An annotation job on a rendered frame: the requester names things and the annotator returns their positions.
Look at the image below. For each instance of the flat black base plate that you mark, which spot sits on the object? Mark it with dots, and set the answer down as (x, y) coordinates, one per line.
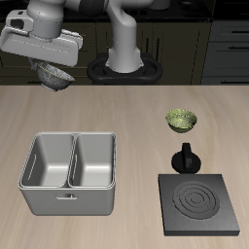
(150, 73)

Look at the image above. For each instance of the white two-bin basket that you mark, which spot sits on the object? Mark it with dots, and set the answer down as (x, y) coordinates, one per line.
(69, 175)

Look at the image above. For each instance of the green bowl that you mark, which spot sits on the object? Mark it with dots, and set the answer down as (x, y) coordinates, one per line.
(181, 120)

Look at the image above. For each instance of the round black knob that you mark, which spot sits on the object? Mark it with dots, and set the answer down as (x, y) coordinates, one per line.
(186, 160)

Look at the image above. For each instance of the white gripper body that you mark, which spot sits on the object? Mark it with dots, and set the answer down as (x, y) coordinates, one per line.
(42, 48)

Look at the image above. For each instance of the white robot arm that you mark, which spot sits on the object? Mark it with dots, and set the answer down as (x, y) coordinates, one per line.
(124, 42)

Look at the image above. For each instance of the black bowl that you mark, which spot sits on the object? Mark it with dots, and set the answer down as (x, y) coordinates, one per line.
(53, 79)

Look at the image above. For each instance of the dark kitchen cupboards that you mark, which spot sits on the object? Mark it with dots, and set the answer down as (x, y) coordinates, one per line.
(214, 48)

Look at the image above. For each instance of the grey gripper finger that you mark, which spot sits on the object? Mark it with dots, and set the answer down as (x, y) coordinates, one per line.
(33, 64)

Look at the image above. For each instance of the dark grey stove plate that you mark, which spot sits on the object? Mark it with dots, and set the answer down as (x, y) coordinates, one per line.
(197, 202)

